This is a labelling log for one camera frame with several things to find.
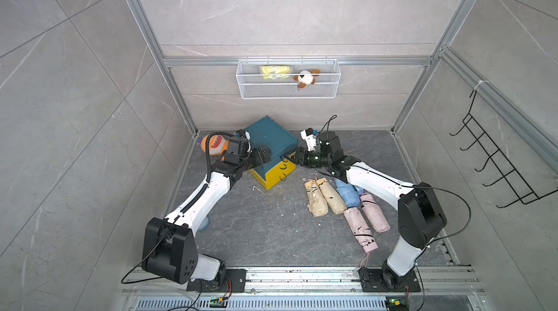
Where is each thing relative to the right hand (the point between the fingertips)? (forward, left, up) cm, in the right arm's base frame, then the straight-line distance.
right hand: (288, 156), depth 82 cm
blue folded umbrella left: (-8, -26, -17) cm, 32 cm away
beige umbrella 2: (-9, -18, -18) cm, 28 cm away
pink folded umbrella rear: (-16, -35, -18) cm, 42 cm away
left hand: (+3, +9, 0) cm, 10 cm away
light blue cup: (-19, +34, -18) cm, 43 cm away
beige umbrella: (-12, -12, -17) cm, 24 cm away
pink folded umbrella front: (-22, -27, -18) cm, 39 cm away
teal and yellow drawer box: (+11, +9, +2) cm, 14 cm away
